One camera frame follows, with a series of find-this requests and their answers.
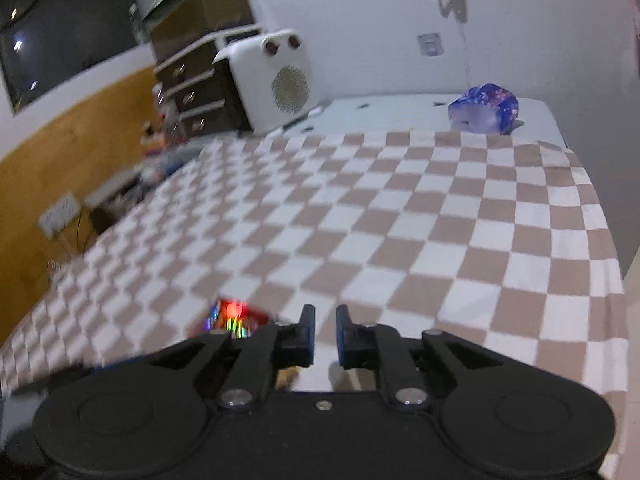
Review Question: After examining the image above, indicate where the checkered brown white tablecloth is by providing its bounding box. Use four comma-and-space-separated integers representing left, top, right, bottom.
1, 130, 628, 479

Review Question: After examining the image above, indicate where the blue purple tissue pack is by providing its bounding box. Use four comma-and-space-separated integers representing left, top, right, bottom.
448, 84, 520, 136

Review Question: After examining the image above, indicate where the white wall socket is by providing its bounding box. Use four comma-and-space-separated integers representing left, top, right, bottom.
418, 32, 444, 58

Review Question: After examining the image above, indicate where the black television screen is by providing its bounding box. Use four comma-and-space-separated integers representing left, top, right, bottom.
1, 0, 138, 113

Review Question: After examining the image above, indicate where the red holographic snack wrapper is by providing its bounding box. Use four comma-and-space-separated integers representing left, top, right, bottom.
203, 298, 273, 338

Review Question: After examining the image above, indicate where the white power strip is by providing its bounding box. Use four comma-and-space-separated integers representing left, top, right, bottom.
38, 193, 81, 240

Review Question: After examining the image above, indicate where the white space heater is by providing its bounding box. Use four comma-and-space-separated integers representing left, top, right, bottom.
214, 29, 321, 134

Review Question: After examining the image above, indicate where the dark drawer organizer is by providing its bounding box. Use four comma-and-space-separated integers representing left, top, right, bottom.
143, 0, 265, 136

